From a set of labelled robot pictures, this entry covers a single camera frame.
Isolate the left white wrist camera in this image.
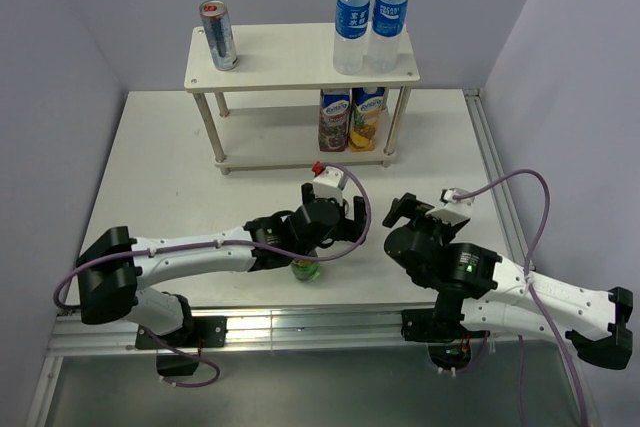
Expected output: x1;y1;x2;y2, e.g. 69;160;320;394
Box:
311;162;348;205

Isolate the blue-label water bottle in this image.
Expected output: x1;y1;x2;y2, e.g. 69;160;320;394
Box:
367;0;408;73
333;0;370;75

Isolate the silver drink can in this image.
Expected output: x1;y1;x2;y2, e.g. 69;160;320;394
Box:
199;0;238;71

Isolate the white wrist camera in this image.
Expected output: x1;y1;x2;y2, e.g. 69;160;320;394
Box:
429;188;475;226
311;162;348;205

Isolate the green glass bottle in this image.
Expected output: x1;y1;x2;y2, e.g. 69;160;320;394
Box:
290;259;320;282

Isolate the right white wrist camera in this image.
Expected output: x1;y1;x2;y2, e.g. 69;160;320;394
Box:
429;188;475;226

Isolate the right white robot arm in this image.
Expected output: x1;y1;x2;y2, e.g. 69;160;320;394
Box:
383;193;633;370

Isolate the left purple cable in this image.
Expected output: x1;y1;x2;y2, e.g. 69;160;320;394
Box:
53;162;374;388

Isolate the yellow pineapple juice carton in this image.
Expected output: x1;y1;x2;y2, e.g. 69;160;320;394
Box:
348;87;386;152

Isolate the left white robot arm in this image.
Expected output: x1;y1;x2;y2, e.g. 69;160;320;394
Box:
76;183;371;347

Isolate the white two-tier wooden shelf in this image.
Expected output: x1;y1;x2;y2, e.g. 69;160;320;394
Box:
184;23;420;175

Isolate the purple grape juice carton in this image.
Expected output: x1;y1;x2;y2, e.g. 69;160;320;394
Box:
318;89;351;152

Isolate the aluminium side rail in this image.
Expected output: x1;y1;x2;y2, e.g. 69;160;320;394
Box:
463;89;597;426

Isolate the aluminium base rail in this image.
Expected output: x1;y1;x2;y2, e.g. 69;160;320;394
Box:
28;306;520;426

